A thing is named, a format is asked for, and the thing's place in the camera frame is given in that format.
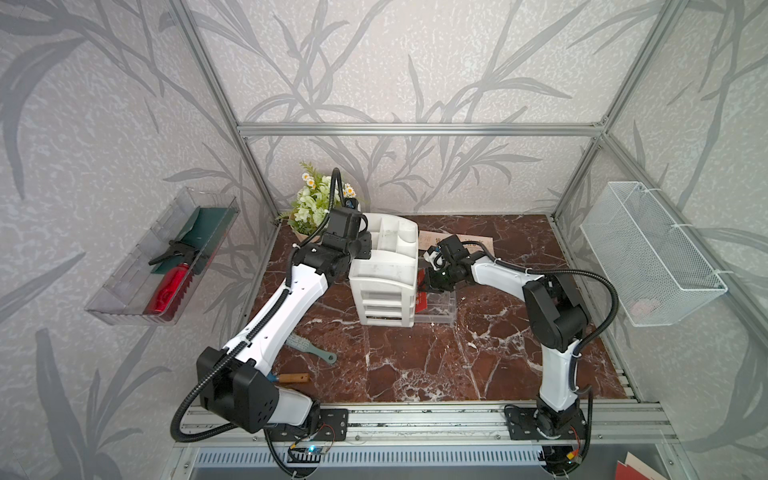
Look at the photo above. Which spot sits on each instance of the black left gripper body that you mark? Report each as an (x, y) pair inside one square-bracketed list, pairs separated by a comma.
[(360, 248)]

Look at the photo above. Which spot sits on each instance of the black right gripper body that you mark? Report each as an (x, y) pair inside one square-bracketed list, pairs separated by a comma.
[(442, 280)]

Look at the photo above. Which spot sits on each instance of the white plastic drawer organizer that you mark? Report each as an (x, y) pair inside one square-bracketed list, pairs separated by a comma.
[(384, 286)]

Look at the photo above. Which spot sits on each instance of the beige postcard red characters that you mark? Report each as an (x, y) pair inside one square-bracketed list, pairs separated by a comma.
[(427, 239)]

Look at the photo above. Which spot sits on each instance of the beige postcard everything ok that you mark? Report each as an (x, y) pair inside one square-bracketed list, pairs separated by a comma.
[(480, 242)]

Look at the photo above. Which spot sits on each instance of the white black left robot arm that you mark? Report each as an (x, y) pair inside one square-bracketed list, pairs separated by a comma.
[(233, 380)]

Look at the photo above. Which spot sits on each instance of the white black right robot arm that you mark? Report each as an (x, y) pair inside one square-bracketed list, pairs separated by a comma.
[(554, 306)]

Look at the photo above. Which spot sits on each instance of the green white artificial flowers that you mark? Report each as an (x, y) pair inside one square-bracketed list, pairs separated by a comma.
[(314, 199)]

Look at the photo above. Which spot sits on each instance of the green hair brush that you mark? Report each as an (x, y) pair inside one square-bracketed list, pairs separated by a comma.
[(304, 345)]

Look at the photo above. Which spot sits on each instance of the green card in tray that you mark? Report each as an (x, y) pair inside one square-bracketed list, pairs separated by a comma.
[(204, 230)]

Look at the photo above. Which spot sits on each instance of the small wooden block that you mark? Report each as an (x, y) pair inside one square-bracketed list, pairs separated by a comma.
[(292, 378)]

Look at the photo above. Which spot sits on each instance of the black clamp in tray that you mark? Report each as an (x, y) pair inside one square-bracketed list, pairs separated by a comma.
[(186, 252)]

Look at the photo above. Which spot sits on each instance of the red brush in tray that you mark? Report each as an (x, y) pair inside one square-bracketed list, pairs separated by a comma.
[(170, 292)]

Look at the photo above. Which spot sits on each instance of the red paper at bottom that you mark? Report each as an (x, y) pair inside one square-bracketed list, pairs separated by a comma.
[(632, 468)]

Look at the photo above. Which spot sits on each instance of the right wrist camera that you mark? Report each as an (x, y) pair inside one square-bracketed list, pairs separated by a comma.
[(434, 258)]

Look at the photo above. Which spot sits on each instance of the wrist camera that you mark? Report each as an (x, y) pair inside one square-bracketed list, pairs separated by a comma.
[(344, 224), (434, 258)]

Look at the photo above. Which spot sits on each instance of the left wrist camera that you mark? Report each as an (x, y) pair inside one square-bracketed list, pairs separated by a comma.
[(344, 224)]

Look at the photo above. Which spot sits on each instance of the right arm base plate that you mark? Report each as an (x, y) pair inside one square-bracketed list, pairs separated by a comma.
[(543, 423)]

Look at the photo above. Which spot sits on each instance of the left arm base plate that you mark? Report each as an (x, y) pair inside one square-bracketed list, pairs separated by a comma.
[(324, 424)]

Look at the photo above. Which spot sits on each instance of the clear wall-mounted tray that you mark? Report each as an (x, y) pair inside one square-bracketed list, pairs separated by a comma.
[(156, 280)]

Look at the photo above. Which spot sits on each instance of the white wire mesh basket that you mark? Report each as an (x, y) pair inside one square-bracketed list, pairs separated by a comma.
[(660, 275)]

